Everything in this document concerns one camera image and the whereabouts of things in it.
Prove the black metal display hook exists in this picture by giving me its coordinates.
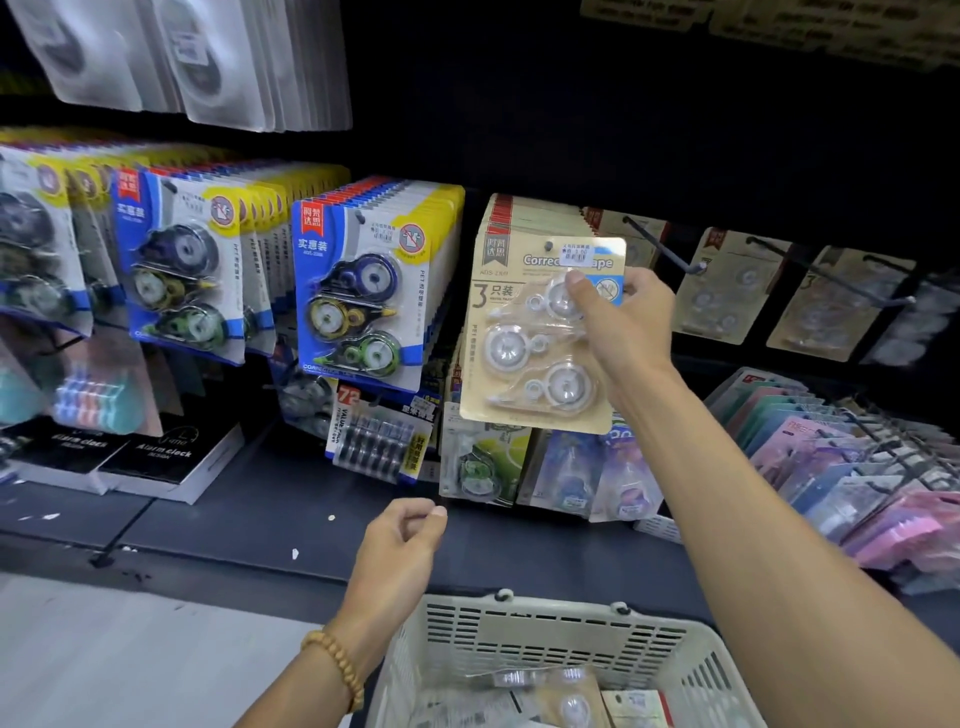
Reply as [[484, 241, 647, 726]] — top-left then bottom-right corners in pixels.
[[621, 215, 708, 276], [745, 235, 918, 306]]

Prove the white card red print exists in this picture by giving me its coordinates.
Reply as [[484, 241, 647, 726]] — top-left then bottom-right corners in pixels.
[[600, 689, 670, 728]]

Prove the wooden bead bracelet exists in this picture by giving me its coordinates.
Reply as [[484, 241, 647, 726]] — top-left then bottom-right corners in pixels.
[[300, 629, 367, 714]]

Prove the black refill pack red label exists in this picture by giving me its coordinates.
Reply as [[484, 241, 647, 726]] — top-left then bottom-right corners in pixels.
[[324, 381, 438, 486]]

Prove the row of blue-yellow tape packs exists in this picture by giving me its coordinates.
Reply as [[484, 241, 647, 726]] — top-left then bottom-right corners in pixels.
[[111, 160, 352, 369], [290, 175, 467, 396], [0, 126, 115, 340]]

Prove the beige correction tape pack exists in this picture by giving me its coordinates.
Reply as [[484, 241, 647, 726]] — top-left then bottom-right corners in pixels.
[[458, 236, 628, 436]]

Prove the black alarm clock box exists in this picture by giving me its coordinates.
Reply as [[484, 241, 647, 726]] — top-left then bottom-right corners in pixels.
[[97, 418, 246, 506], [0, 414, 115, 495]]

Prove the purple correction tape pack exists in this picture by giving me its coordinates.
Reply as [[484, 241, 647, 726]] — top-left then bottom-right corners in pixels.
[[588, 417, 666, 525]]

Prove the clear tape pack in basket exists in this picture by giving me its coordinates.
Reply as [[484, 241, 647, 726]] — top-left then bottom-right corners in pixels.
[[463, 666, 603, 728]]

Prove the person's left hand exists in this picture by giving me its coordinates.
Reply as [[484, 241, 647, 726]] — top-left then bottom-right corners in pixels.
[[328, 497, 450, 681]]

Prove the row of clear white packs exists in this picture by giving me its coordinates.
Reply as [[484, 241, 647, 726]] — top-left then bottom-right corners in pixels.
[[150, 0, 354, 135], [6, 0, 183, 114]]

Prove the white plastic shopping basket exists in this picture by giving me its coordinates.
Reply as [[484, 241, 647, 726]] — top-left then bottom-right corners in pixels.
[[364, 589, 768, 728]]

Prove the blue correction tape pack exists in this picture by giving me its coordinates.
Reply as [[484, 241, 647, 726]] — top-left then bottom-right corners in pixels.
[[516, 429, 603, 520]]

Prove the dark shelf board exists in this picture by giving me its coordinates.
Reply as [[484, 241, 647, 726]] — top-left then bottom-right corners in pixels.
[[0, 417, 960, 631]]

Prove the row of beige tape cards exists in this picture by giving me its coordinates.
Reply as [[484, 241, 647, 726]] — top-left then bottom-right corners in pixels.
[[474, 192, 676, 273]]

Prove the row of tan hanging cards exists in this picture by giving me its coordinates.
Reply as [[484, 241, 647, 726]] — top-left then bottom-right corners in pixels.
[[579, 0, 960, 74]]

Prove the person's left forearm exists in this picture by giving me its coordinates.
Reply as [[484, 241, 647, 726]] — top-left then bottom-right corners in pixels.
[[232, 636, 363, 728]]

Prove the row of pastel stationery packs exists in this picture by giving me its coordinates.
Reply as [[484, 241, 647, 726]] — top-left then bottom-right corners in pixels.
[[703, 366, 960, 590]]

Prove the green correction tape pack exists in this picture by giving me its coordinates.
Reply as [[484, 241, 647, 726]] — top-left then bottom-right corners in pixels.
[[438, 402, 535, 505]]

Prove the colourful mini tape pack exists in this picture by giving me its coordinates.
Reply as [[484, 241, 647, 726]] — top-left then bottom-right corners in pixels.
[[49, 328, 165, 438]]

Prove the grey correction tape pack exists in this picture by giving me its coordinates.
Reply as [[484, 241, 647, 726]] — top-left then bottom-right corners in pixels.
[[276, 358, 340, 442]]

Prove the teal tape pack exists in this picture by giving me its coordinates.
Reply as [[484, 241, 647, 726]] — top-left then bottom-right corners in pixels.
[[0, 346, 48, 430]]

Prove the person's right forearm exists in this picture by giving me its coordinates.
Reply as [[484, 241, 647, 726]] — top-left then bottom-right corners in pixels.
[[613, 366, 960, 728]]

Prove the person's right hand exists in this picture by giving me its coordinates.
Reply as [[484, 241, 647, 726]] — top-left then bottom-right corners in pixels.
[[564, 266, 681, 411]]

